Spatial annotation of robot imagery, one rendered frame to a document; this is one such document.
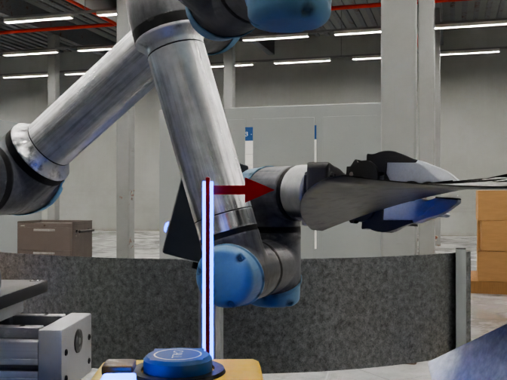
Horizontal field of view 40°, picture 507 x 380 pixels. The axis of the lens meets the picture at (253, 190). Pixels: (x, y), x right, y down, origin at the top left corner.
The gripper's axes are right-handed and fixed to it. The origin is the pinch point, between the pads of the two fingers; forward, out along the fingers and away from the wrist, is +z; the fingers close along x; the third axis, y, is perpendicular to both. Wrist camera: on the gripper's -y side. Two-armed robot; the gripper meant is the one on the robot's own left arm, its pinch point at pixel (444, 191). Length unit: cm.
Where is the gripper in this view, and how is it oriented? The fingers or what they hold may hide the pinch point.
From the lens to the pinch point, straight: 76.4
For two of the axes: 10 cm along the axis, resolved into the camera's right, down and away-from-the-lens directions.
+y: 7.7, 1.1, 6.3
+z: 6.4, 0.0, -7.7
